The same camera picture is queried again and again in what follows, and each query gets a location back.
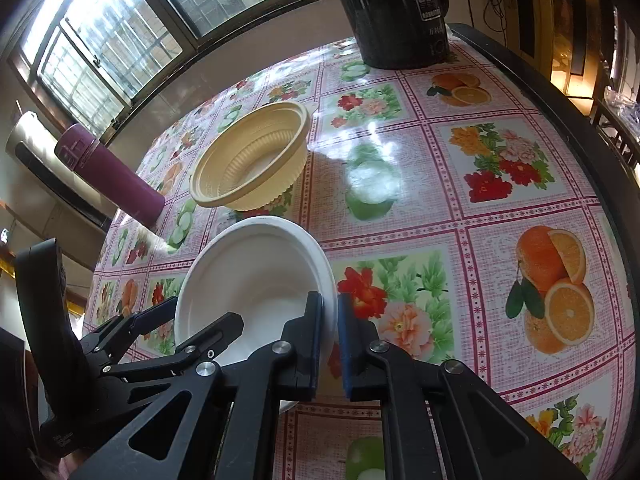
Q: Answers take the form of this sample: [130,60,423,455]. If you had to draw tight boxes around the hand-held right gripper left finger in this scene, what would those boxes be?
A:
[65,291,325,480]

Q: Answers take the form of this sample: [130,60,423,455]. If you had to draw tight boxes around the barred window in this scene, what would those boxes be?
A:
[7,0,347,144]

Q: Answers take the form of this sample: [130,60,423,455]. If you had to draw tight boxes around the large white bowl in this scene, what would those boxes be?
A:
[174,215,337,415]

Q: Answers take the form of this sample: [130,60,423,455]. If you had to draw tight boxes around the dark wooden table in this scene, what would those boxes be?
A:
[447,22,640,366]

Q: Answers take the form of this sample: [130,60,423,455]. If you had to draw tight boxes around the white tower air conditioner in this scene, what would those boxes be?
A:
[5,111,115,232]

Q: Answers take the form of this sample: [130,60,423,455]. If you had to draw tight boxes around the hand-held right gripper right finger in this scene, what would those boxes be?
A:
[337,293,587,480]

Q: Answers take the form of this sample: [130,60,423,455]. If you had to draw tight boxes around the black electric kettle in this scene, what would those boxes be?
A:
[324,0,451,69]

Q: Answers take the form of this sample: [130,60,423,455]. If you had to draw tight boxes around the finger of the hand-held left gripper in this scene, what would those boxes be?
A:
[79,296,179,367]
[100,311,246,383]

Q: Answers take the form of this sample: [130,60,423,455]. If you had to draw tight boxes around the purple thermos bottle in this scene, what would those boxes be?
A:
[53,123,166,229]

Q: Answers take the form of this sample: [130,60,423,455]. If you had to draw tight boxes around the yellow plastic bowl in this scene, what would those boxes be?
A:
[189,101,312,212]

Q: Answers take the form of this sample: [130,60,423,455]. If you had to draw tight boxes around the golden framed wooden cabinet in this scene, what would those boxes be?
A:
[500,0,640,171]

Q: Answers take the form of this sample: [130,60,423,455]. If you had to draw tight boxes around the floral fruit print tablecloth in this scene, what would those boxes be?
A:
[90,25,637,480]

